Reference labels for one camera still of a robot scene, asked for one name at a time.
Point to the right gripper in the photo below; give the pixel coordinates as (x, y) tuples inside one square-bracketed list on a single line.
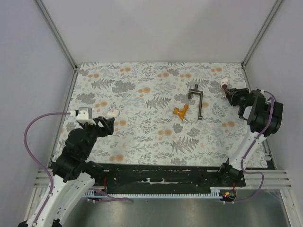
[(236, 93)]

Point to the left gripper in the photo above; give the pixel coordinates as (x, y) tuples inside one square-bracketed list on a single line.
[(109, 126)]

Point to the brown faucet with chrome cap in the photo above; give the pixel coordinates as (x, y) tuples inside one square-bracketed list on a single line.
[(227, 93)]

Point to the white pipe elbow fitting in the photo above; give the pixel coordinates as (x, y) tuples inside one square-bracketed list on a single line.
[(224, 83)]

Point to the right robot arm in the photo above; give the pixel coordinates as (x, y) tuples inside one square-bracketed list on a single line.
[(263, 114)]

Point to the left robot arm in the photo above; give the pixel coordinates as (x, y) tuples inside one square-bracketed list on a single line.
[(71, 175)]

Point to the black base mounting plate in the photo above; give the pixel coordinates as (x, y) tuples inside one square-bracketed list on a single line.
[(121, 178)]

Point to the yellow faucet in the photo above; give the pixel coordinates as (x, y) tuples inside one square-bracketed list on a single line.
[(181, 112)]

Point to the floral patterned table mat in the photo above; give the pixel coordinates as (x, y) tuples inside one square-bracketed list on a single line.
[(145, 94)]

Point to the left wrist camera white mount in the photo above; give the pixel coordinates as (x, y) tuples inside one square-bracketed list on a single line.
[(83, 115)]

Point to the aluminium rail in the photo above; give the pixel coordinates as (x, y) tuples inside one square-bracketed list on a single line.
[(42, 179)]

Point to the right aluminium frame post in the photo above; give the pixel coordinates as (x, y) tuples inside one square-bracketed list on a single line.
[(265, 26)]

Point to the aluminium frame post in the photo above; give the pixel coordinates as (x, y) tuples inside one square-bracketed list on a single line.
[(48, 19), (265, 26)]

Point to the white slotted cable duct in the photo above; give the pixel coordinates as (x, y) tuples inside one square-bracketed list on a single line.
[(214, 194)]

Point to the left aluminium frame post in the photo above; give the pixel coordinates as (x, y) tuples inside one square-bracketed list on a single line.
[(48, 19)]

